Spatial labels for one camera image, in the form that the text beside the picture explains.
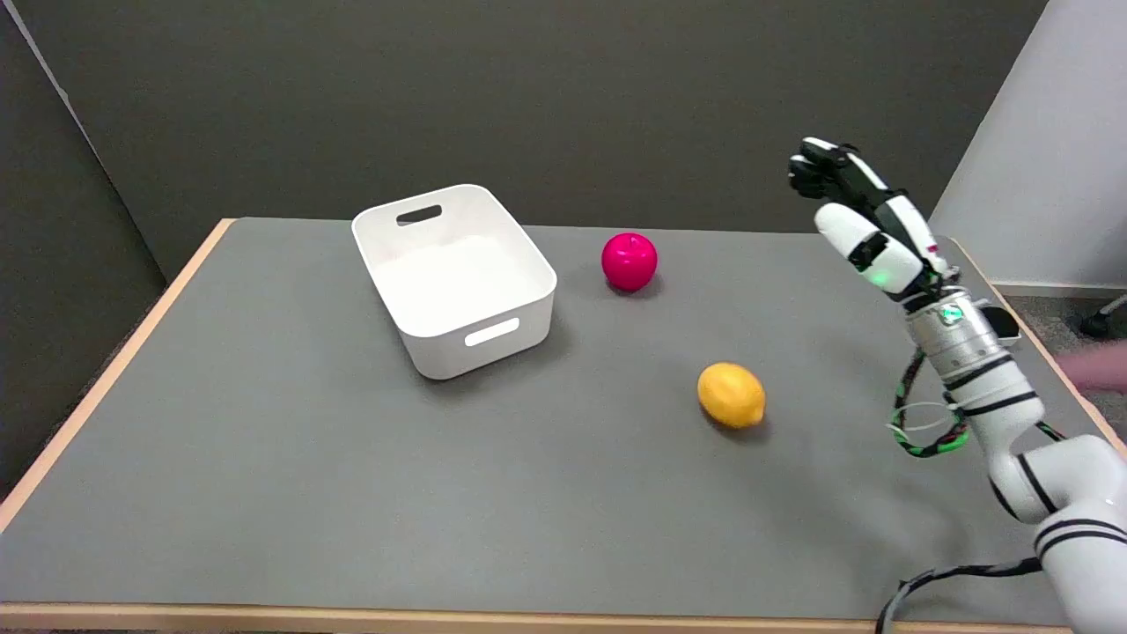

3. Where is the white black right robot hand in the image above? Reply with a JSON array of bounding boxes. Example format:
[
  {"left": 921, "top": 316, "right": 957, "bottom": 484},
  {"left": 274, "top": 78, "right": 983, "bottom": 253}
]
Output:
[{"left": 787, "top": 136, "right": 961, "bottom": 305}]

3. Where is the yellow lemon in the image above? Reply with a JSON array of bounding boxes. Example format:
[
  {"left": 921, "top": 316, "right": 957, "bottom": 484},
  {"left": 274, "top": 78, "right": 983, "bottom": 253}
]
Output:
[{"left": 697, "top": 362, "right": 767, "bottom": 430}]

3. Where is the black and white eraser pad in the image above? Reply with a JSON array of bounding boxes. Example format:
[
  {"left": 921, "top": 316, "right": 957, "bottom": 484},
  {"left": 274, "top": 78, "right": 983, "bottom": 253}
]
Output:
[{"left": 981, "top": 305, "right": 1022, "bottom": 344}]

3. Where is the magenta toy apple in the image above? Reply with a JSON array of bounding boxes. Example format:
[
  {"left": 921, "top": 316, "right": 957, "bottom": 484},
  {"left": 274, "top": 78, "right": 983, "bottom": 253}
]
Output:
[{"left": 601, "top": 232, "right": 659, "bottom": 293}]

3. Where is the black office chair caster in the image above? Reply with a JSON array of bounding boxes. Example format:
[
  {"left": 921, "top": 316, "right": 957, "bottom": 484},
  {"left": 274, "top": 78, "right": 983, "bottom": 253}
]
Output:
[{"left": 1079, "top": 296, "right": 1127, "bottom": 339}]

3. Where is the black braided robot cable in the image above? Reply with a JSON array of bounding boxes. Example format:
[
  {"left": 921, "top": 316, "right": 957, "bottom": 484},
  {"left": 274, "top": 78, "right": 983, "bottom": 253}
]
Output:
[{"left": 876, "top": 348, "right": 1071, "bottom": 634}]

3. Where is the white plastic bin with handles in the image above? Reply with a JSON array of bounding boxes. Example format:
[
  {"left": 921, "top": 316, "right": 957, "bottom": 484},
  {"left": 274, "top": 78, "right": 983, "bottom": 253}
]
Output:
[{"left": 351, "top": 183, "right": 558, "bottom": 381}]

